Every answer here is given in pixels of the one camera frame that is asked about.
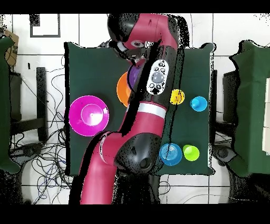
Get tangle of floor cables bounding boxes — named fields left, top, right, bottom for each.
left=10, top=54, right=74, bottom=204

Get black square floor frame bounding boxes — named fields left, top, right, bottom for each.
left=30, top=13, right=61, bottom=38

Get lime green plastic cup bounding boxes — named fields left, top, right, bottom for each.
left=182, top=144, right=200, bottom=162

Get blue plastic bowl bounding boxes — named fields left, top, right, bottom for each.
left=159, top=143, right=183, bottom=166

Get large orange plastic bowl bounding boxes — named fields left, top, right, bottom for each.
left=116, top=71, right=133, bottom=108

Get dark green table cloth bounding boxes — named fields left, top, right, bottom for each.
left=64, top=42, right=215, bottom=176

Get black metal frame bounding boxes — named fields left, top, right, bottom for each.
left=210, top=69, right=239, bottom=132
left=9, top=67, right=47, bottom=142

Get blue plastic cup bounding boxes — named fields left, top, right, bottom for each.
left=189, top=96, right=208, bottom=112

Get purple plastic bowl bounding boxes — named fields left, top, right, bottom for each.
left=127, top=64, right=141, bottom=89

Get large pink plastic bowl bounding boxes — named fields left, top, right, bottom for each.
left=68, top=95, right=110, bottom=137

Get yellow plastic cup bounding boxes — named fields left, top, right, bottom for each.
left=169, top=89, right=186, bottom=105

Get cardboard box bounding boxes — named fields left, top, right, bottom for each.
left=4, top=30, right=20, bottom=66

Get green covered side table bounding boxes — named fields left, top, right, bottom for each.
left=228, top=40, right=270, bottom=178
left=0, top=36, right=22, bottom=173

